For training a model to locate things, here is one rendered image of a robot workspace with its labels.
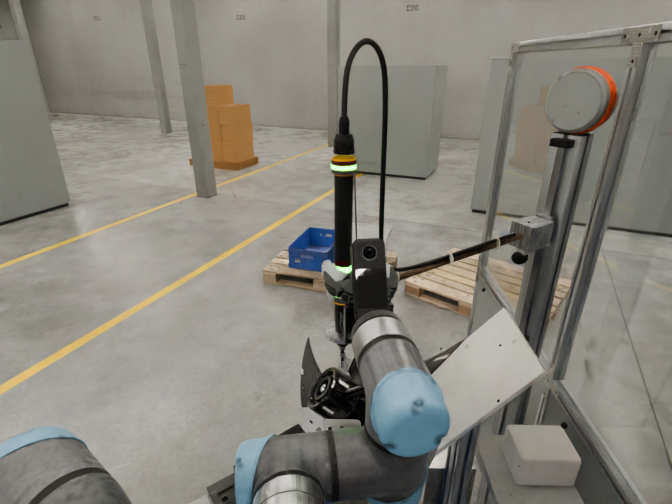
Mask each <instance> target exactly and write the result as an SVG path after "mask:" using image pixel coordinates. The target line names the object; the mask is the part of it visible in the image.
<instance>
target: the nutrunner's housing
mask: <svg viewBox="0 0 672 504"><path fill-rule="evenodd" d="M349 125H350V121H349V118H348V116H347V117H342V116H340V119H339V133H338V134H336V136H335V138H334V149H333V153H334V154H338V155H350V154H354V153H355V149H354V138H353V135H352V134H349ZM340 312H342V314H343V318H344V305H337V304H335V303H334V321H335V331H336V332H337V333H339V334H342V330H341V327H340Z"/></svg>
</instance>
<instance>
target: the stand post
mask: <svg viewBox="0 0 672 504"><path fill-rule="evenodd" d="M480 424H481V423H480ZM480 424H479V425H477V426H476V427H474V428H473V429H472V430H470V431H469V432H468V433H466V434H465V435H464V436H462V437H461V438H459V439H458V440H457V441H455V442H454V443H453V444H451V445H450V446H449V447H448V453H447V459H446V466H445V472H444V479H443V485H442V492H441V499H440V504H465V503H466V498H467V493H468V487H469V482H470V477H471V472H472V466H473V461H474V456H475V451H476V445H477V440H478V435H479V430H480Z"/></svg>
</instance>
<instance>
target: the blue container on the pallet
mask: <svg viewBox="0 0 672 504"><path fill-rule="evenodd" d="M321 233H322V236H321ZM326 234H331V235H332V237H328V236H326ZM287 248H288V253H289V254H288V256H289V258H288V259H289V262H288V267H290V268H296V269H303V270H310V271H317V272H322V263H323V261H326V260H331V262H332V264H333V263H334V257H335V247H334V229H326V228H317V227H308V228H307V229H306V230H305V231H304V232H302V233H301V234H300V235H299V236H298V237H297V238H296V239H295V240H294V241H293V242H292V243H291V244H290V245H289V246H288V247H287Z"/></svg>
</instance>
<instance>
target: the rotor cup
mask: <svg viewBox="0 0 672 504"><path fill-rule="evenodd" d="M339 380H341V381H342V382H344V383H345V384H347V385H348V386H349V388H347V387H345V386H344V385H342V384H341V383H339ZM324 384H325V385H326V387H325V389H324V391H322V392H320V389H321V386H322V385H324ZM356 386H359V384H358V382H357V381H355V380H354V379H352V378H351V377H349V376H348V375H346V374H345V373H344V372H342V371H341V370H339V369H338V368H336V367H330V368H328V369H326V370H325V371H324V372H323V373H322V374H321V375H320V376H319V377H318V378H317V380H316V381H315V383H314V384H313V386H312V388H311V391H310V393H309V397H308V407H309V409H310V410H311V411H313V412H314V413H316V414H317V415H319V416H320V417H322V418H324V419H356V420H359V421H361V426H364V421H365V412H366V396H365V393H364V394H359V395H355V396H351V397H345V396H346V395H348V394H350V393H352V392H354V391H351V392H346V390H348V389H351V388H354V387H356ZM324 406H325V407H326V408H328V409H329V410H331V411H332V412H334V413H333V414H331V413H329V412H328V411H326V410H325V409H323V407H324Z"/></svg>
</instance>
